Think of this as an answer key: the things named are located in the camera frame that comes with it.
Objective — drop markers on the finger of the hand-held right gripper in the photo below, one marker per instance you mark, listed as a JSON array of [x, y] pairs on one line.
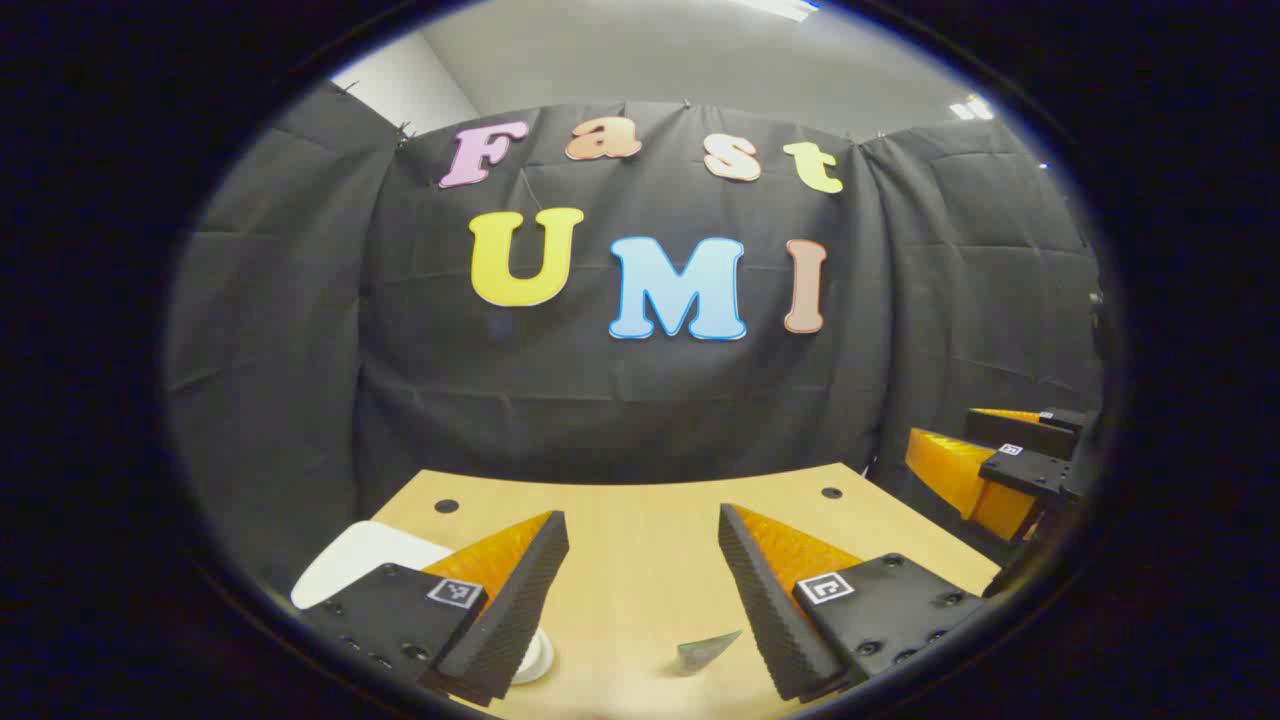
[[1020, 430], [1030, 470]]

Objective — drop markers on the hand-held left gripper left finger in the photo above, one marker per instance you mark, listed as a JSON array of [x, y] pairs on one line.
[[520, 590]]

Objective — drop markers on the ceiling light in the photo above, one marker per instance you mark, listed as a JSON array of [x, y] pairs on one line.
[[972, 107], [778, 8]]

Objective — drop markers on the green skin care packet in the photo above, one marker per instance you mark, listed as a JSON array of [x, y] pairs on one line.
[[705, 650]]

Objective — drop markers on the black backdrop cloth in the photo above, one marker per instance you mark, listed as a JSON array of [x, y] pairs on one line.
[[620, 400]]

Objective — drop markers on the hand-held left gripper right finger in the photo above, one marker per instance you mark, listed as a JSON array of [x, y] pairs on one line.
[[762, 590]]

